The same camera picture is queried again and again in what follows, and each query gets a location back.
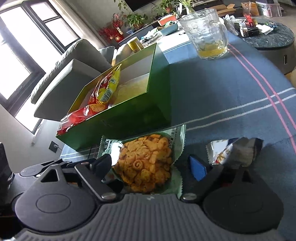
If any white blue snack packet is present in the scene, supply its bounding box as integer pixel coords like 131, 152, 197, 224
206, 137, 263, 169

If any red yellow snack bag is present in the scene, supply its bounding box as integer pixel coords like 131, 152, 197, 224
57, 64, 121, 136

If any black wall television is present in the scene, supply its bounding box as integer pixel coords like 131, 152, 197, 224
125, 0, 162, 11

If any grey sofa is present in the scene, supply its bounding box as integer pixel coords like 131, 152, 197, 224
31, 39, 115, 121

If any dark round coffee table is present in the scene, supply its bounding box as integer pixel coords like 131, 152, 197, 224
243, 22, 295, 74

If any red flower decoration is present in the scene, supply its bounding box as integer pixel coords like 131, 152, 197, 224
98, 13, 124, 43

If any white round table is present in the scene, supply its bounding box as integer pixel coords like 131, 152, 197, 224
142, 26, 190, 52

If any gold can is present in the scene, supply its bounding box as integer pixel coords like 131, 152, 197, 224
127, 37, 144, 53

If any green vegetable ring snack bag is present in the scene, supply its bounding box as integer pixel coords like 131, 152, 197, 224
98, 125, 186, 197

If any blue striped tablecloth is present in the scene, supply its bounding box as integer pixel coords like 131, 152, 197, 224
62, 35, 295, 240

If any brown cardboard box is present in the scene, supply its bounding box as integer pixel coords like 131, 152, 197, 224
212, 4, 243, 17

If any glass mug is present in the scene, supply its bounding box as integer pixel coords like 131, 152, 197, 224
179, 9, 229, 60

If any spider plant in vase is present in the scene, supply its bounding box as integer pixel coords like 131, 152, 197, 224
174, 0, 195, 15

